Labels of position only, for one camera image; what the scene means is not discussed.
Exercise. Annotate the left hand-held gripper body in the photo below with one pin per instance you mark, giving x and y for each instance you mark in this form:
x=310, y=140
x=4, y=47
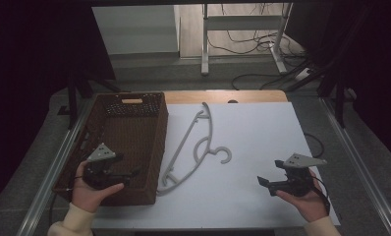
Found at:
x=98, y=170

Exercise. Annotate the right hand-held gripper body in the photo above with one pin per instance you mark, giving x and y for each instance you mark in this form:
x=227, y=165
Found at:
x=296, y=183

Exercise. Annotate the brown wicker basket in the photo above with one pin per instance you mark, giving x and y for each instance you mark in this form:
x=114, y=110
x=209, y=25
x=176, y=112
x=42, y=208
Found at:
x=131, y=131

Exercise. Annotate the grey plastic clothes hanger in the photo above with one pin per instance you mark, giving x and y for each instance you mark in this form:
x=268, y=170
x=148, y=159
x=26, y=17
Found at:
x=196, y=157

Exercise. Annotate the person's right hand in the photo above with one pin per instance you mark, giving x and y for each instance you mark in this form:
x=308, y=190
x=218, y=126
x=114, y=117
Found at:
x=309, y=205

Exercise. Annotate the person's left hand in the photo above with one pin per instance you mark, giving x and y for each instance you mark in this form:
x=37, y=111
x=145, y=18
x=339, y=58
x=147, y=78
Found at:
x=85, y=196

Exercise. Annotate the white table sheet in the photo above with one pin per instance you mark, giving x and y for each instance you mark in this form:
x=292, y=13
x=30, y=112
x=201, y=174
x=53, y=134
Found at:
x=259, y=137

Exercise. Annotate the black metal stand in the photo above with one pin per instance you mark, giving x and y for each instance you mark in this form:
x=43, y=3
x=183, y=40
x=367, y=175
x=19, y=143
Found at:
x=73, y=98
x=340, y=98

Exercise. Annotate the white power strip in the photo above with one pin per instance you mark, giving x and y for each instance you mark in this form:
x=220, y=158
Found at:
x=302, y=74

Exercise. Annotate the white cabinet panel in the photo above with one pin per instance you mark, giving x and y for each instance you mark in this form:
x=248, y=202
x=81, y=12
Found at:
x=134, y=29

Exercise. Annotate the aluminium rail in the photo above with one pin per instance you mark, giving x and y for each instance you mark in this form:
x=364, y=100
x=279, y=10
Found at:
x=363, y=164
x=52, y=170

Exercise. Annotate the white metal desk frame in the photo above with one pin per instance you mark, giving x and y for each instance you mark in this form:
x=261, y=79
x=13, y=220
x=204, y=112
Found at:
x=242, y=22

